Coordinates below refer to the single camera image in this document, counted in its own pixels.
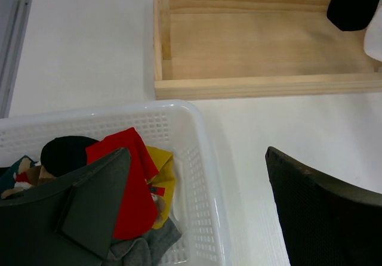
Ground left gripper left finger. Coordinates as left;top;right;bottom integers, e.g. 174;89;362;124
1;149;131;265

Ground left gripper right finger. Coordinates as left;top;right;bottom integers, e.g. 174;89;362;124
265;147;381;265

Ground red santa sock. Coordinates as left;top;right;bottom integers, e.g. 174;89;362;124
85;128;159;240

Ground mustard yellow sock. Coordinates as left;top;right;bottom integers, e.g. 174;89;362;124
147;146;177;230

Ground black sock white stripes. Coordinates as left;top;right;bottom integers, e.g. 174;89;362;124
326;0;380;32

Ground brown striped sock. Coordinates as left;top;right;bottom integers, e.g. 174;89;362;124
1;156;58;200

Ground black sock in basket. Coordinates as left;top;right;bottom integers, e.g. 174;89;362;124
40;135;98;177

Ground grey sock in basket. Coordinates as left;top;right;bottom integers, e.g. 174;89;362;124
101;219;181;266

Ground white cloth in basket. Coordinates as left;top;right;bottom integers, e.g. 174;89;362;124
172;158;187;223

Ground white plastic basket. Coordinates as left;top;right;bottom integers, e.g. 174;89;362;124
1;100;232;265

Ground wooden clothes rack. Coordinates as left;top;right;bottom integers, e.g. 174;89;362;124
153;0;381;100

